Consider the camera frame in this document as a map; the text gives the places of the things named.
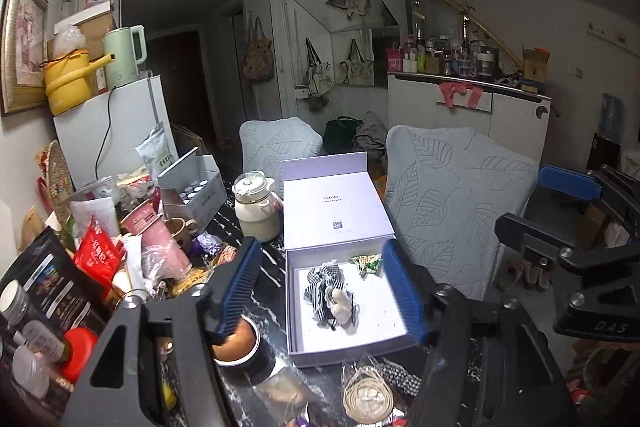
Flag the dark green handbag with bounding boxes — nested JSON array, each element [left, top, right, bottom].
[[322, 116, 364, 154]]

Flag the brown patterned tote bag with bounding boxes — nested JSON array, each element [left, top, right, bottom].
[[242, 14, 276, 83]]

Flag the metal bowl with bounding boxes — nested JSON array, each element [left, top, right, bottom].
[[212, 314, 276, 381]]

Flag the chair with leaf-quilted cover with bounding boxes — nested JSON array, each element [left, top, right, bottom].
[[384, 125, 539, 301], [238, 119, 324, 195]]

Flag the small cardboard box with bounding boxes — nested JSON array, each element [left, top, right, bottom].
[[574, 204, 612, 249]]

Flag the woven straw mat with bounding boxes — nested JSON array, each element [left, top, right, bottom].
[[34, 141, 77, 229]]

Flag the black printed pouch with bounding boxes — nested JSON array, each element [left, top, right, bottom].
[[0, 227, 108, 335]]

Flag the light green electric kettle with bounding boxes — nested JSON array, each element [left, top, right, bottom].
[[102, 25, 149, 90]]

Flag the cream ceramic teapot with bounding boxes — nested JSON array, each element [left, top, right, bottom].
[[231, 170, 284, 242]]

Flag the pink cloth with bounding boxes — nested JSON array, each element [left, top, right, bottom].
[[438, 81, 484, 110]]

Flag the canvas tote bag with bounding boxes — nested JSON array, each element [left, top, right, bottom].
[[335, 37, 375, 87], [301, 37, 334, 111]]

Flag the white plush hair tie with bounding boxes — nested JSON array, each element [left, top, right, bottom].
[[327, 286, 354, 330]]

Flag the white cabinet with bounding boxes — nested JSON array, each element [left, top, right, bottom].
[[387, 71, 552, 168]]

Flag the brown mug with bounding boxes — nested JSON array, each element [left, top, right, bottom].
[[164, 217, 199, 254]]

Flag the red snack bag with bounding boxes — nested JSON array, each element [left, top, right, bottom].
[[74, 216, 127, 304]]

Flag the row of bottles and jars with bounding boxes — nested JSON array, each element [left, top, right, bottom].
[[386, 34, 502, 78]]

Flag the black box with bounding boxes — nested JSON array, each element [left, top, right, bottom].
[[587, 131, 622, 174]]

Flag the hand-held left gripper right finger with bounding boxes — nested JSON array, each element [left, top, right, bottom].
[[381, 238, 576, 427]]

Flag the lavender gift box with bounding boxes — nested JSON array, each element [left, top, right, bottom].
[[280, 151, 432, 369]]

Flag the bagged cream cord coil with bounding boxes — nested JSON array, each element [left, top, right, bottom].
[[341, 356, 397, 426]]

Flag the white lidded jar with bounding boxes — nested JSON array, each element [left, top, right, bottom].
[[0, 279, 31, 326]]

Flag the gold framed picture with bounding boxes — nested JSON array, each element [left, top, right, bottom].
[[0, 0, 51, 116]]

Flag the yellow enamel pot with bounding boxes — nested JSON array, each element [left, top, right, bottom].
[[43, 49, 116, 116]]

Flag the white refrigerator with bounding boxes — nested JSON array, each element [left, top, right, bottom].
[[52, 74, 179, 190]]

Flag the purple bag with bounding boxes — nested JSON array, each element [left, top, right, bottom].
[[192, 231, 224, 259]]

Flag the green white pouch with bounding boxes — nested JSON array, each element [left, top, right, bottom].
[[135, 121, 179, 174]]

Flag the open cardboard box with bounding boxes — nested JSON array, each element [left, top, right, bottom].
[[521, 48, 551, 84]]

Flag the blue water jug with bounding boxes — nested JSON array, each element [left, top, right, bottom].
[[599, 92, 626, 144]]

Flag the white plastic container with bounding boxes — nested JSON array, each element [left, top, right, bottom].
[[69, 193, 122, 254]]

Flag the brown fuzzy slippers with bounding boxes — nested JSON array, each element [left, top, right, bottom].
[[499, 256, 552, 294]]

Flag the grey cloth pile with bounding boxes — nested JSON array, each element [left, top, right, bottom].
[[354, 111, 389, 158]]

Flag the pink cup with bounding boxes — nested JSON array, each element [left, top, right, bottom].
[[121, 199, 192, 279]]

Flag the clear plastic bag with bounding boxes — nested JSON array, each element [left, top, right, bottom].
[[254, 364, 322, 419]]

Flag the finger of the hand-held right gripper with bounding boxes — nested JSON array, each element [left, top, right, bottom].
[[538, 164, 640, 228], [494, 212, 592, 274]]

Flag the red plastic bottle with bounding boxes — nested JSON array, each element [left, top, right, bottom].
[[61, 327, 101, 384]]

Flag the green snack packet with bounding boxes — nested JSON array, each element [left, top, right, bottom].
[[349, 254, 384, 278]]

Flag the orange-brown round fruit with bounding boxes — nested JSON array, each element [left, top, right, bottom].
[[215, 321, 257, 361]]

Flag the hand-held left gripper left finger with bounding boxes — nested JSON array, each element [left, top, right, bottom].
[[60, 237, 264, 427]]

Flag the black power cable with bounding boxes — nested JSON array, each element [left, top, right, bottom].
[[94, 86, 119, 182]]

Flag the white carton with bottles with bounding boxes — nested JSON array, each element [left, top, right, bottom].
[[157, 147, 229, 234]]

